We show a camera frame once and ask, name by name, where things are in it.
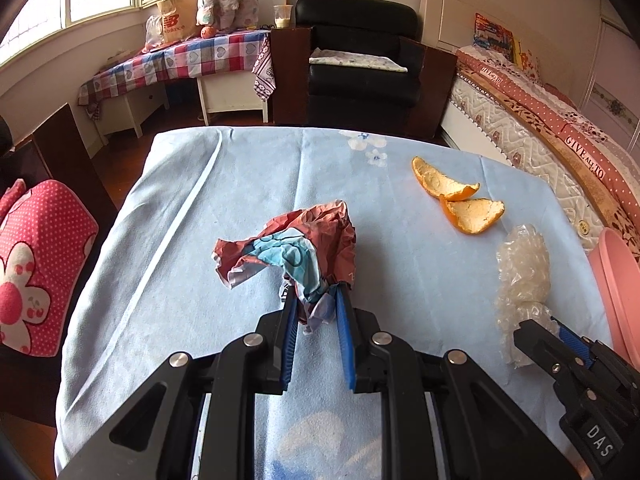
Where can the dark wooden side table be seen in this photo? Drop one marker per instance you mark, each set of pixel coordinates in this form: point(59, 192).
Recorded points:
point(430, 95)
point(290, 85)

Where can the colourful printed pillow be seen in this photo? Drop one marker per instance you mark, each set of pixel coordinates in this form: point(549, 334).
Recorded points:
point(495, 37)

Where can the pink dotted quilt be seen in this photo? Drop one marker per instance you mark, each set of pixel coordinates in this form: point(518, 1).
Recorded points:
point(575, 130)

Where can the white sliding wardrobe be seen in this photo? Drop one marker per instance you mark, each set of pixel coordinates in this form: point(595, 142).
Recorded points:
point(615, 85)

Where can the white wooden bench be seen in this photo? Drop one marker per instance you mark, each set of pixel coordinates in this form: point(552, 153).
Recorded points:
point(230, 100)
point(135, 110)

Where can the red blue wrapper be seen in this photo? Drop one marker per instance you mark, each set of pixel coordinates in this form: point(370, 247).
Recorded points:
point(300, 240)

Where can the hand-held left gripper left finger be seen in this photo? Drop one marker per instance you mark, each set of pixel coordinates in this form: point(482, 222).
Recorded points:
point(287, 345)

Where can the yellow floral pillow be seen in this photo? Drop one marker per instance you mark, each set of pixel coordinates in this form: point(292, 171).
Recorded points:
point(529, 62)

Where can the white bed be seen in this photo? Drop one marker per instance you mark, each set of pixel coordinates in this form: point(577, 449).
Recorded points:
point(500, 125)

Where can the orange fruit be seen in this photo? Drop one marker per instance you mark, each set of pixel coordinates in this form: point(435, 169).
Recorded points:
point(208, 32)

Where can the brown paper shopping bag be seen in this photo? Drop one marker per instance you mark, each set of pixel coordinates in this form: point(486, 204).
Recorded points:
point(182, 15)

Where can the white plastic bag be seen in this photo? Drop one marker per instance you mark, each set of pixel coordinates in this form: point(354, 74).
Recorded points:
point(154, 35)

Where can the light blue floral tablecloth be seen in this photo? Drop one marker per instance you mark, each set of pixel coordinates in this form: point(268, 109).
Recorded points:
point(200, 260)

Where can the checked heart tablecloth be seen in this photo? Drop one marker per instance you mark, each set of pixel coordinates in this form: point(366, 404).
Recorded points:
point(190, 60)

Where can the clear bubble wrap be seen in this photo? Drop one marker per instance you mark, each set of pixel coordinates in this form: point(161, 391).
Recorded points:
point(520, 280)

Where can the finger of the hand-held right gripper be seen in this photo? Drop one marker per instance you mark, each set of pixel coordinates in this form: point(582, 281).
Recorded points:
point(580, 347)
point(545, 345)

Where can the black leather armchair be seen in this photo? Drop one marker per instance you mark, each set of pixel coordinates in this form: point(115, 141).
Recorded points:
point(360, 85)

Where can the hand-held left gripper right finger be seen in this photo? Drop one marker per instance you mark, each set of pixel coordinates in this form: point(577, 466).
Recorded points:
point(346, 350)

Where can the red polka dot cushion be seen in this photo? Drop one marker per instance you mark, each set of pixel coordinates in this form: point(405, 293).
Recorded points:
point(45, 240)

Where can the plastic cup with straw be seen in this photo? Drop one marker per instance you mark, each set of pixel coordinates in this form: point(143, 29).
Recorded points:
point(283, 17)

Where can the pink plastic basin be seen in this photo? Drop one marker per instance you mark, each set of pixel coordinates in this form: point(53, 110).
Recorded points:
point(620, 285)

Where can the orange peel piece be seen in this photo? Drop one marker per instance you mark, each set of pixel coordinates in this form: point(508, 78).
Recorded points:
point(440, 182)
point(472, 215)

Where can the window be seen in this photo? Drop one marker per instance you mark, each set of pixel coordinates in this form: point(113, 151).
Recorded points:
point(75, 5)

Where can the pale floral seat cushion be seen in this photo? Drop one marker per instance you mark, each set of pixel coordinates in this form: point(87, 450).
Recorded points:
point(355, 61)

